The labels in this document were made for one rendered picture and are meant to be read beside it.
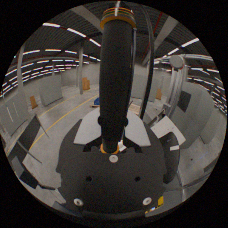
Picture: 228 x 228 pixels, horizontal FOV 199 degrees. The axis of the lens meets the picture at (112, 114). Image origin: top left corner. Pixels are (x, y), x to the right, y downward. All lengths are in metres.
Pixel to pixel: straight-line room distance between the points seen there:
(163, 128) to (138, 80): 5.27
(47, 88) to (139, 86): 7.49
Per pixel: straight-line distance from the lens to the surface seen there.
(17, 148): 2.03
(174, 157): 0.23
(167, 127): 0.53
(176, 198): 1.10
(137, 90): 5.71
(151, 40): 0.18
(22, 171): 0.70
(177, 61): 0.80
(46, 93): 6.36
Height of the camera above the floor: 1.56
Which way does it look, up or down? 33 degrees down
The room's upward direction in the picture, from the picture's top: 4 degrees clockwise
